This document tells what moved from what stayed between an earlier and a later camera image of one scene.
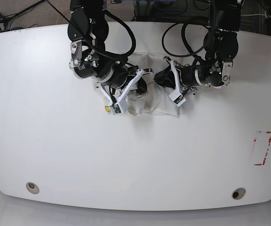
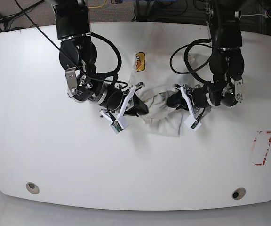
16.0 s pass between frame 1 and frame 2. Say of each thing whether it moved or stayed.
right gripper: moved
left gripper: moved
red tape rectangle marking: stayed
